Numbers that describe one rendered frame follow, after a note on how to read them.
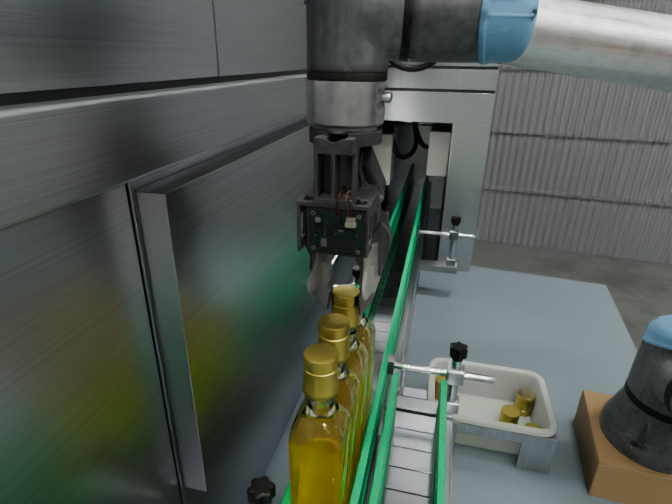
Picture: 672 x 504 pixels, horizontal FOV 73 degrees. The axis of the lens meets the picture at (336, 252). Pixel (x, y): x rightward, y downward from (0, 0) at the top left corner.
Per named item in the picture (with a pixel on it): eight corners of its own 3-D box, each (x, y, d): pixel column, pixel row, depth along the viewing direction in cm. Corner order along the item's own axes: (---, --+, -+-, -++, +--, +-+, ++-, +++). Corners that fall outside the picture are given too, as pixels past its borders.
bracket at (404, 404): (394, 423, 82) (397, 392, 79) (448, 433, 80) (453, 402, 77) (392, 438, 78) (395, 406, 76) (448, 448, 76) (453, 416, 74)
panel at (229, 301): (348, 222, 131) (352, 99, 117) (359, 223, 130) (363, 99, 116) (182, 487, 50) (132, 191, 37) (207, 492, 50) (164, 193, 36)
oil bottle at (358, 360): (327, 448, 68) (328, 327, 59) (364, 455, 67) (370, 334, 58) (317, 479, 63) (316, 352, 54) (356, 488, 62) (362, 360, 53)
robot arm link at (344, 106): (318, 77, 46) (397, 79, 44) (318, 123, 48) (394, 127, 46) (295, 80, 40) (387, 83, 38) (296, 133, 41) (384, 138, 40)
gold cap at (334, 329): (322, 343, 52) (322, 310, 50) (352, 347, 51) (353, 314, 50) (314, 361, 49) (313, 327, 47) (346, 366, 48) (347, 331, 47)
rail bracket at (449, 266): (412, 279, 141) (418, 210, 132) (467, 285, 138) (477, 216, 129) (410, 286, 137) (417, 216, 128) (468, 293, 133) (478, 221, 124)
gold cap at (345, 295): (334, 313, 57) (335, 282, 55) (362, 316, 56) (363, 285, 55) (327, 327, 54) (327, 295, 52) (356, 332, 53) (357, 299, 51)
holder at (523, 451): (402, 385, 101) (404, 356, 98) (533, 407, 95) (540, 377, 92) (393, 444, 85) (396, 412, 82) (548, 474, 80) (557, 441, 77)
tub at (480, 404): (426, 387, 100) (430, 354, 96) (534, 405, 95) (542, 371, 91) (421, 448, 84) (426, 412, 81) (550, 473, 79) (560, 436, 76)
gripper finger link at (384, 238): (352, 277, 51) (342, 204, 48) (355, 271, 53) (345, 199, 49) (393, 276, 50) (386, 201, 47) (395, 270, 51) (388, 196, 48)
